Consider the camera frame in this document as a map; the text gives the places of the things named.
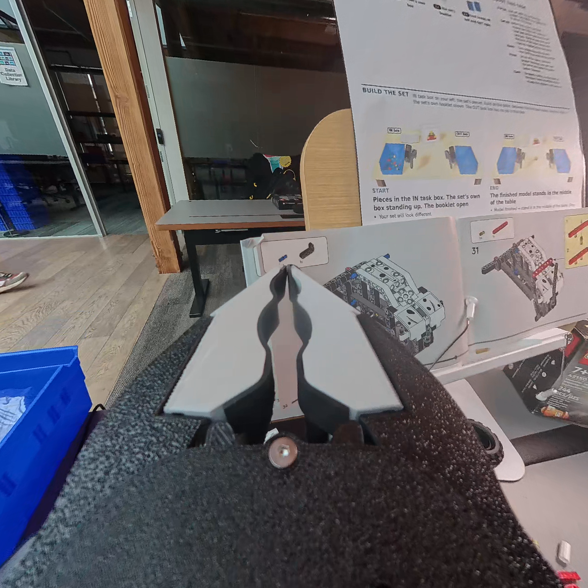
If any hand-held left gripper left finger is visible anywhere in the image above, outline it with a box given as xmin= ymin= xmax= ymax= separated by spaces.
xmin=163 ymin=265 xmax=290 ymax=422

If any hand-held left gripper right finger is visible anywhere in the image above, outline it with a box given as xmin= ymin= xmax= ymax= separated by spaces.
xmin=288 ymin=265 xmax=404 ymax=421

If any building instruction booklet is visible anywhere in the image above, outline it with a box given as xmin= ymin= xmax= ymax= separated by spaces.
xmin=240 ymin=209 xmax=588 ymax=421

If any grey desk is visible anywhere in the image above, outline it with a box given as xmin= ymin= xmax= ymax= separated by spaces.
xmin=452 ymin=363 xmax=588 ymax=588

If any white lamp base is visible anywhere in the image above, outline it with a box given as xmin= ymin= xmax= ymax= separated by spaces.
xmin=434 ymin=377 xmax=526 ymax=482

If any black rubber tyre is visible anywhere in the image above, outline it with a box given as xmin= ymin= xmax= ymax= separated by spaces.
xmin=471 ymin=419 xmax=504 ymax=466

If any rounded wooden panel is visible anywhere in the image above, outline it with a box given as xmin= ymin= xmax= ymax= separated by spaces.
xmin=300 ymin=108 xmax=364 ymax=232

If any black backpack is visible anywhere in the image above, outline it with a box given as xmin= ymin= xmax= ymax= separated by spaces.
xmin=246 ymin=153 xmax=301 ymax=201

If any black toy set box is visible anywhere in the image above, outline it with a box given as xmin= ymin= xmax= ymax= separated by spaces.
xmin=502 ymin=319 xmax=588 ymax=422

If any plain blue storage bin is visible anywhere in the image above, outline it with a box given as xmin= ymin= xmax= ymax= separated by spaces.
xmin=0 ymin=345 xmax=93 ymax=567

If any clear plastic bag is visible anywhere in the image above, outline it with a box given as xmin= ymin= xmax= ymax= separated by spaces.
xmin=0 ymin=390 xmax=40 ymax=444

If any pile of red white bricks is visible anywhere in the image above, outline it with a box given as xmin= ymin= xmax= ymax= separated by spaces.
xmin=555 ymin=540 xmax=583 ymax=588

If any printed paper sheet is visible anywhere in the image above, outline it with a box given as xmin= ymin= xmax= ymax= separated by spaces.
xmin=333 ymin=0 xmax=588 ymax=227

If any white lamp pull switch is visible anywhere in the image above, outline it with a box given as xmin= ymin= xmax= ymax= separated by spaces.
xmin=429 ymin=296 xmax=479 ymax=370

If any wooden post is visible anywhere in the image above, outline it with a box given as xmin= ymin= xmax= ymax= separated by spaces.
xmin=83 ymin=0 xmax=183 ymax=275

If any paper wall sign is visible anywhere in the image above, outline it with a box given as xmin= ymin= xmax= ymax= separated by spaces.
xmin=0 ymin=45 xmax=29 ymax=88

